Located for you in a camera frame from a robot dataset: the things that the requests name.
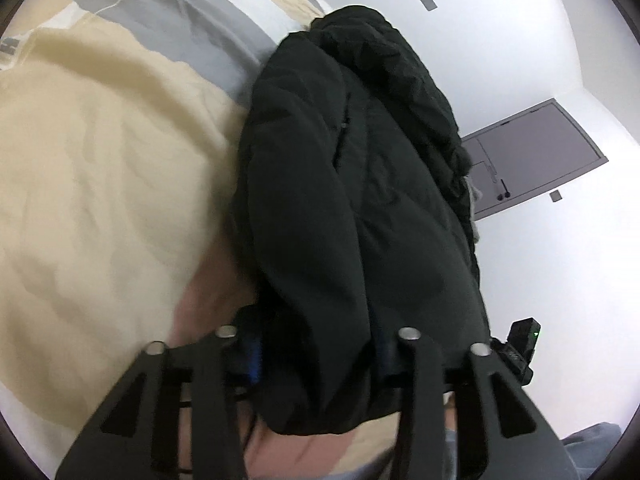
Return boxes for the black puffer jacket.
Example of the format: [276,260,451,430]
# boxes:
[227,4,491,436]

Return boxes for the grey door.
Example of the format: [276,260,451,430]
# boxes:
[460,100,610,222]

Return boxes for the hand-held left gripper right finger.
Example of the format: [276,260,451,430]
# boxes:
[372,326,576,480]

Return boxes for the patchwork bed blanket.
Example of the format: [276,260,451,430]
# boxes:
[0,0,396,480]

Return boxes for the person's blue jeans legs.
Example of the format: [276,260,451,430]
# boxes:
[440,395,623,480]

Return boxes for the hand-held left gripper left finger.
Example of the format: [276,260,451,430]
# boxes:
[55,307,263,480]

